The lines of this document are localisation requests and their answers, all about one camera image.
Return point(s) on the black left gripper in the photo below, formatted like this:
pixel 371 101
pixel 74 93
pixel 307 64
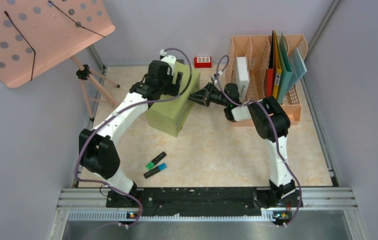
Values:
pixel 174 89

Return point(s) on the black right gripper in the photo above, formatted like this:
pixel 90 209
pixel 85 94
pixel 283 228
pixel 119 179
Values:
pixel 201 96

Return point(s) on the green metal drawer cabinet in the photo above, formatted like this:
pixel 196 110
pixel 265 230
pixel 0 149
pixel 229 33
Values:
pixel 169 117

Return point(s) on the white paper booklet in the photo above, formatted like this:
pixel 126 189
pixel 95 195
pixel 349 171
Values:
pixel 242 77

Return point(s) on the black blue highlighter marker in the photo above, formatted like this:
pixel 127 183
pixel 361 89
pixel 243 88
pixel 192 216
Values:
pixel 155 170

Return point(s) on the yellow plastic clip folder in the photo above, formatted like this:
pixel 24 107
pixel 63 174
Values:
pixel 276 65

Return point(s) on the black green highlighter marker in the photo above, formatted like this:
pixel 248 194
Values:
pixel 155 161

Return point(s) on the teal plastic folder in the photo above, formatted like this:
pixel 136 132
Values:
pixel 286 68

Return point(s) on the light blue hardcover book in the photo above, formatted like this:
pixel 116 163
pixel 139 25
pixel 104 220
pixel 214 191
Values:
pixel 298 68

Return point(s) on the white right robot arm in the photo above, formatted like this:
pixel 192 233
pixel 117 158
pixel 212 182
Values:
pixel 271 123

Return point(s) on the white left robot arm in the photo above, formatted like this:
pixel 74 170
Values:
pixel 97 147

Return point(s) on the red small box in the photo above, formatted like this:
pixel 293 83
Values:
pixel 202 62

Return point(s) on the red folder in organizer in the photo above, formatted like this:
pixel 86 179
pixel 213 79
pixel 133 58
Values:
pixel 269 78

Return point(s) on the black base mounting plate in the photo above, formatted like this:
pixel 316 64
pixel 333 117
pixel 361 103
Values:
pixel 203 201

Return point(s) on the pink music stand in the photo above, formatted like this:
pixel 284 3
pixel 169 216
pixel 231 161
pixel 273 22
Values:
pixel 35 36

